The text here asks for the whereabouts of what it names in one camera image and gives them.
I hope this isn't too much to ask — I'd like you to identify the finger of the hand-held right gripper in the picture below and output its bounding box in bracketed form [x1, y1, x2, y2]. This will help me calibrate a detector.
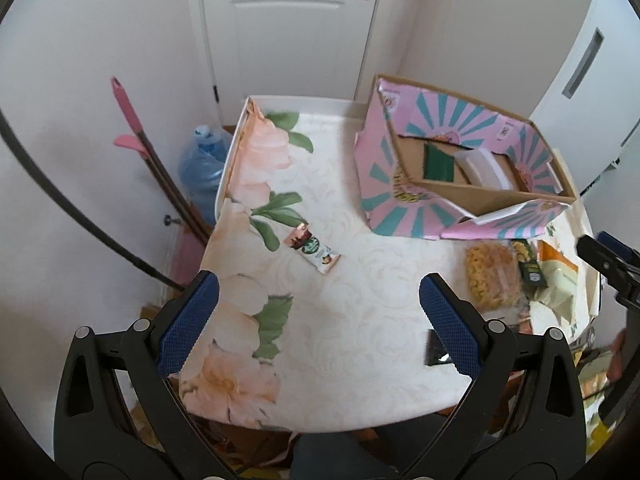
[575, 234, 640, 311]
[597, 231, 640, 267]

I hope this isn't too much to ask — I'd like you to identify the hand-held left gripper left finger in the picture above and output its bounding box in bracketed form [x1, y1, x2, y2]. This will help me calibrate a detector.
[52, 270, 236, 480]

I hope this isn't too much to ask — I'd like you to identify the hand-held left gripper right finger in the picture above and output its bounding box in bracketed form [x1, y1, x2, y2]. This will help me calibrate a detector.
[400, 272, 587, 480]

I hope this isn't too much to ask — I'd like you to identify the black snack packet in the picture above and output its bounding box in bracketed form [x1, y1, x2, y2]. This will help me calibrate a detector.
[424, 329, 453, 367]

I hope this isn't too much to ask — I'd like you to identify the pink striped cardboard box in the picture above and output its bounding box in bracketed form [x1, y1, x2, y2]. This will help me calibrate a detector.
[354, 74, 580, 242]

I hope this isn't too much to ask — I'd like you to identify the orange and white packet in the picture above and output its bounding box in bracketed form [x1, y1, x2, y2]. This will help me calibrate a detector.
[537, 241, 577, 268]

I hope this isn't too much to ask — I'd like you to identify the pink dustpan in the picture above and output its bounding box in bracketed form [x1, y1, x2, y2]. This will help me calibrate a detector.
[167, 232, 207, 288]

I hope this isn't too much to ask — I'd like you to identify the yellow snack bag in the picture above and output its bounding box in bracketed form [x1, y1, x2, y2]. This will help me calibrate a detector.
[465, 241, 522, 311]

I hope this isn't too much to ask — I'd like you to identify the green and yellow packet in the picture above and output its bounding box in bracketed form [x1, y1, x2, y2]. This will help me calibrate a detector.
[510, 239, 545, 288]

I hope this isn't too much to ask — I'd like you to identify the floral tablecloth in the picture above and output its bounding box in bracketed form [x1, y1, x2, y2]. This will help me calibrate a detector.
[177, 97, 608, 433]

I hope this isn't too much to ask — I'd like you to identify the white refrigerator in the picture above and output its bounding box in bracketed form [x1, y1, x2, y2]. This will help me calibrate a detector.
[527, 0, 640, 196]

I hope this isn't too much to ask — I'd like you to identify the clear plastic container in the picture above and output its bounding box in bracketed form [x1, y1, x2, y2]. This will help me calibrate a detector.
[454, 148, 516, 191]

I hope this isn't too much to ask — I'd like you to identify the copper snack packet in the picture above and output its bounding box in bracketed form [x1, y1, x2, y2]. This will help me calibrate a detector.
[283, 224, 315, 252]

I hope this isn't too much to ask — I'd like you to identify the white and green snack bar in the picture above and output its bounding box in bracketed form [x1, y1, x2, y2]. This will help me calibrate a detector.
[300, 240, 342, 276]

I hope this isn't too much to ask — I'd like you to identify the blue water jug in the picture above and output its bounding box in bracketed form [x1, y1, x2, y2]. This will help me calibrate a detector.
[177, 125, 233, 231]

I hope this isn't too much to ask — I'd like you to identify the dark green packet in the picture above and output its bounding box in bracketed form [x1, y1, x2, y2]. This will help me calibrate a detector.
[421, 141, 460, 183]

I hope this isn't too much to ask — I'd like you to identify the white door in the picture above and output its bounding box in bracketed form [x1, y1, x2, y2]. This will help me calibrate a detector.
[185, 0, 401, 126]

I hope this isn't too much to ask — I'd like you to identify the black cable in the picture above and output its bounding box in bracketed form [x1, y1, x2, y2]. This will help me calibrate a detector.
[0, 107, 187, 291]

